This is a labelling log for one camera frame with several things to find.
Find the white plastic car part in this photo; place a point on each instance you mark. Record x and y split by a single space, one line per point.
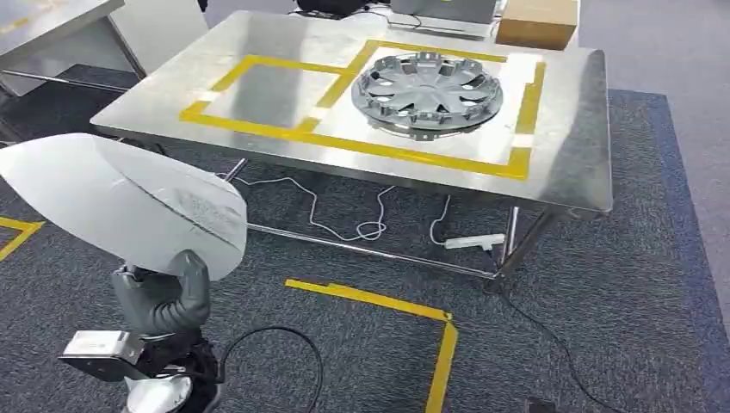
97 194

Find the white power strip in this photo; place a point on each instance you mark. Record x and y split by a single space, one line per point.
473 241

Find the grey wheel hubcap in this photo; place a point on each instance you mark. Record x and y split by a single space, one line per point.
428 94

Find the steel work bench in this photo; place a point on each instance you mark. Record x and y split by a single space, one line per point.
274 97

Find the black bag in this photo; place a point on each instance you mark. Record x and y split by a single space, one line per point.
331 6

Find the brown cardboard box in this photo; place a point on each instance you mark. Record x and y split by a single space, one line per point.
536 25

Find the black robot foot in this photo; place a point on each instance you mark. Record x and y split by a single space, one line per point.
540 406

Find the white panel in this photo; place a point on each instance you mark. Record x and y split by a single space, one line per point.
165 28

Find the grey side table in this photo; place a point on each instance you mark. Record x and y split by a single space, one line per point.
51 23

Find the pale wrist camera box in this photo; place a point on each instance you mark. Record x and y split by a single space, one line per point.
100 350

